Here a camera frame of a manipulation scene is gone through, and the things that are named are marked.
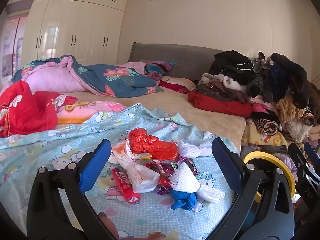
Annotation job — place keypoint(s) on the pink cartoon blanket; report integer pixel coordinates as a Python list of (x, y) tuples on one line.
[(82, 110)]

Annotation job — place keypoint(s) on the beige pillow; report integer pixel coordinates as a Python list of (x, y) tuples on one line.
[(182, 82)]

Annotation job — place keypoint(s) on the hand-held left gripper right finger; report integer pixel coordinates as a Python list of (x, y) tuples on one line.
[(226, 162)]

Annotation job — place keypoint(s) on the tan fluffy garment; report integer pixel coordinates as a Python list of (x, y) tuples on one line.
[(290, 108)]

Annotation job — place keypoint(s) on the cream fleece garment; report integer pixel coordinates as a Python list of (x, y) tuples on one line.
[(297, 130)]

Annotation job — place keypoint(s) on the pink cartoon glass door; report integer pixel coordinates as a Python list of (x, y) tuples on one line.
[(12, 50)]

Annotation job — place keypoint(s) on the dark grey speckled garment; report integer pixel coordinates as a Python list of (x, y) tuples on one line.
[(258, 87)]

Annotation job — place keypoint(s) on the black plush garment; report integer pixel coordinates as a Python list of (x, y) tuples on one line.
[(295, 72)]

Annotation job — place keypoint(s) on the black jacket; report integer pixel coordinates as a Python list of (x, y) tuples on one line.
[(230, 62)]

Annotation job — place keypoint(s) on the red plastic bag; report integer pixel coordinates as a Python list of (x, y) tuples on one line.
[(155, 145)]

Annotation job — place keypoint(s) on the white foam fruit net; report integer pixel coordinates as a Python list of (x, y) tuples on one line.
[(185, 180), (195, 150)]

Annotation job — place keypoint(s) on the brown fur garment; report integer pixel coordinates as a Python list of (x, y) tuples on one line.
[(314, 100)]

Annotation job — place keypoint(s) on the navy fluffy garment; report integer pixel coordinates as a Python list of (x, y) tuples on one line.
[(277, 76)]

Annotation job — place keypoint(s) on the tan bed blanket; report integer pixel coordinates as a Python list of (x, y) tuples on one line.
[(195, 120)]

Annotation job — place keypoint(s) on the blue wrapper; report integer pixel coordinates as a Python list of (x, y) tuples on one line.
[(183, 200)]

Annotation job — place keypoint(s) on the pink pillow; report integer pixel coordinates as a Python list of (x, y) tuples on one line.
[(135, 66)]

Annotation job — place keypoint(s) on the blue floral quilt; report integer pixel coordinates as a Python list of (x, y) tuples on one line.
[(117, 80)]

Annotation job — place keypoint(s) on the red folded garment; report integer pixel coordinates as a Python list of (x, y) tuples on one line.
[(220, 106)]

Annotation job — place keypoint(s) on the white wardrobe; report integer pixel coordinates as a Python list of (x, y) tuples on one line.
[(65, 22)]

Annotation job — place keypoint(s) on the red floral cloth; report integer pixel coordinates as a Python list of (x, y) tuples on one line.
[(27, 110)]

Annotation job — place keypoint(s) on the grey padded headboard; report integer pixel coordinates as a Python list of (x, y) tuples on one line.
[(180, 57)]

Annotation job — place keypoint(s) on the lavender garment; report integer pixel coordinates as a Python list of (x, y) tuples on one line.
[(287, 162)]

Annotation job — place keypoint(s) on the red snack tube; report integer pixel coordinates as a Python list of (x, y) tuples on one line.
[(125, 185)]

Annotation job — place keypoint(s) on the white orange plastic bag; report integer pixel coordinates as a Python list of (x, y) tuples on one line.
[(140, 175)]

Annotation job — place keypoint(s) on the dark brown dotted garment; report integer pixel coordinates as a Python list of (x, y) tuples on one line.
[(217, 92)]

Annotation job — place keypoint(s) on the yellow cartoon blanket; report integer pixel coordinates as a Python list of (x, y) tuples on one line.
[(262, 141)]

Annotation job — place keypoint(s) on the pink garment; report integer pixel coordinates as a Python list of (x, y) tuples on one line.
[(262, 106)]

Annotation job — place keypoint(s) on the yellow rimmed bin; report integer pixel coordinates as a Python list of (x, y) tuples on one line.
[(287, 172)]

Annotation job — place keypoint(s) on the light blue cartoon sheet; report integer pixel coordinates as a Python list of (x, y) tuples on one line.
[(50, 155)]

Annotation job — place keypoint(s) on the person's left hand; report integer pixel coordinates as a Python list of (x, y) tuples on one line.
[(108, 226)]

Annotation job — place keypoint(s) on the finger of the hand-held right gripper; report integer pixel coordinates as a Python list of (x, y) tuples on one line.
[(312, 156), (306, 182)]

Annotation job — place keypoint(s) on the foil candy wrappers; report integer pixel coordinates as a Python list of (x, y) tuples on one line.
[(162, 168)]

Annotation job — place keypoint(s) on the tiger striped garment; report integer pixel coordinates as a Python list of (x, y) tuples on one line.
[(266, 127)]

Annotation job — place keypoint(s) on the white fleece garment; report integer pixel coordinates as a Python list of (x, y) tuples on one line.
[(233, 83)]

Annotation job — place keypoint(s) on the yellow white snack wrapper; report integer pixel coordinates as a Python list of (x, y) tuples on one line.
[(143, 157)]

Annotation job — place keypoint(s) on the beige garment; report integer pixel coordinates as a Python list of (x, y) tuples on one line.
[(210, 78)]

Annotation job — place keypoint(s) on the striped colourful pillow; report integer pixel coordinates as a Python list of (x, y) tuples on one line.
[(157, 67)]

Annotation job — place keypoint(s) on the grey brown fuzzy garment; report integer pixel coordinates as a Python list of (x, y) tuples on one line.
[(262, 62)]

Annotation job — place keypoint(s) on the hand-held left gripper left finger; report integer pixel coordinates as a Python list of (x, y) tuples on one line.
[(95, 166)]

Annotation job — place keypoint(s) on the red embroidered cloth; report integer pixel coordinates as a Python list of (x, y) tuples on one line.
[(175, 87)]

